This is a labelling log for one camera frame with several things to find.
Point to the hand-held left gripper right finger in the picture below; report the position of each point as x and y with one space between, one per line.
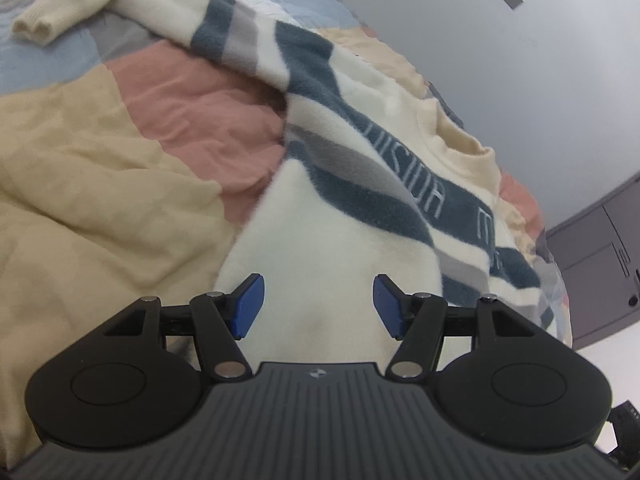
387 306

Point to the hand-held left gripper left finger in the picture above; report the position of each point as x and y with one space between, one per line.
247 306

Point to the cream sweater with blue stripes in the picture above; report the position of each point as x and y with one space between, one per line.
325 235

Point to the grey wardrobe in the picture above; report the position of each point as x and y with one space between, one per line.
595 270

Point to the pastel checkered quilt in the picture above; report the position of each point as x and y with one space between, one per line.
75 200

